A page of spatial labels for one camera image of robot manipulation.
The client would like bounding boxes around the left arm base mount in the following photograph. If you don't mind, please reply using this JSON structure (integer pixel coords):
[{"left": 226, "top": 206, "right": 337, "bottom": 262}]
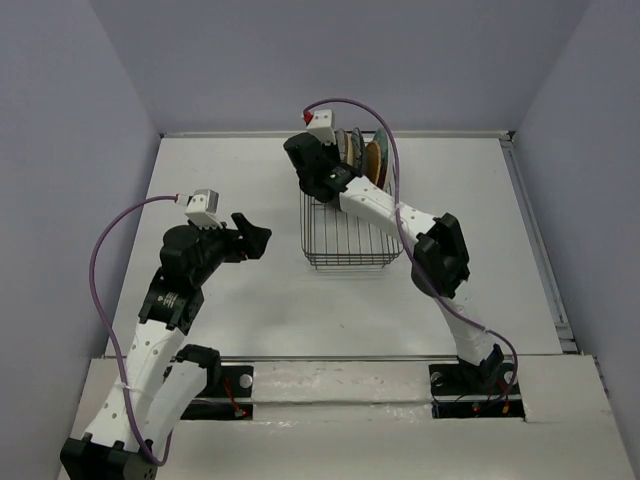
[{"left": 181, "top": 364, "right": 254, "bottom": 421}]

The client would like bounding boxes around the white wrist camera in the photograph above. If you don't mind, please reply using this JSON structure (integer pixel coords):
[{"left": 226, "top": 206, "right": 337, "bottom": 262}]
[
  {"left": 175, "top": 189, "right": 221, "bottom": 230},
  {"left": 302, "top": 109, "right": 336, "bottom": 146}
]

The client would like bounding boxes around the woven bamboo plate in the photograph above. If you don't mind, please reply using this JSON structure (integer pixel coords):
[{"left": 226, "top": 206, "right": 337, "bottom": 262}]
[{"left": 363, "top": 140, "right": 382, "bottom": 185}]

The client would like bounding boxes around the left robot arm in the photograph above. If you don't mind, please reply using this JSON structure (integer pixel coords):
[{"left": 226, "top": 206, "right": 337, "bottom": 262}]
[{"left": 60, "top": 213, "right": 272, "bottom": 479}]

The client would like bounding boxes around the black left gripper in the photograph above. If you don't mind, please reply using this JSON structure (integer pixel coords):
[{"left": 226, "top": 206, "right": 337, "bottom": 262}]
[{"left": 189, "top": 213, "right": 271, "bottom": 286}]

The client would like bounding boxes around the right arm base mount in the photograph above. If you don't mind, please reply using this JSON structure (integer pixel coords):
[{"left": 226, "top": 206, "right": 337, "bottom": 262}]
[{"left": 429, "top": 362, "right": 525, "bottom": 420}]

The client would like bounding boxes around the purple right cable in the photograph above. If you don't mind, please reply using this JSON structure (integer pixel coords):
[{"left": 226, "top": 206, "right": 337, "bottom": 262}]
[{"left": 302, "top": 98, "right": 519, "bottom": 401}]

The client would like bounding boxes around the beige branch plate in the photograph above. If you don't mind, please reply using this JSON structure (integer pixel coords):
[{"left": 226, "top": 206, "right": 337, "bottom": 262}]
[{"left": 344, "top": 132, "right": 355, "bottom": 166}]

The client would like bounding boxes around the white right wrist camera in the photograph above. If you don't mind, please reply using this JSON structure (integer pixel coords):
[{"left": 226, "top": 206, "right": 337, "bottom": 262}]
[{"left": 302, "top": 109, "right": 336, "bottom": 146}]

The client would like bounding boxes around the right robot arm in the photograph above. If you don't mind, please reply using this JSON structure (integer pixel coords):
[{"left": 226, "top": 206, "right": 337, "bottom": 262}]
[{"left": 284, "top": 129, "right": 504, "bottom": 392}]

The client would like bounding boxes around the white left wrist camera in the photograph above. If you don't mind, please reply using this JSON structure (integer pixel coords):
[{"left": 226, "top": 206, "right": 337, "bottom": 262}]
[{"left": 175, "top": 189, "right": 221, "bottom": 230}]

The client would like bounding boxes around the grey wire dish rack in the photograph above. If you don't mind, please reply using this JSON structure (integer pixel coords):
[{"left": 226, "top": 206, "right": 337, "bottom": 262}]
[{"left": 300, "top": 192, "right": 402, "bottom": 270}]

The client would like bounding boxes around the grey deer plate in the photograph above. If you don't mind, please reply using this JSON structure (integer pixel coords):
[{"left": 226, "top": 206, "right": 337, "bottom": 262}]
[{"left": 335, "top": 129, "right": 348, "bottom": 162}]

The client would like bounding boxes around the red teal floral plate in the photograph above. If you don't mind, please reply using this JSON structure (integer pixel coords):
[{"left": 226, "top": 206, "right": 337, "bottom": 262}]
[{"left": 373, "top": 128, "right": 393, "bottom": 190}]

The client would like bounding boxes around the dark teal blossom plate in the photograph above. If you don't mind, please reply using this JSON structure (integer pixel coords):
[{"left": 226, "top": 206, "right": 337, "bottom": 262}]
[{"left": 350, "top": 127, "right": 366, "bottom": 171}]

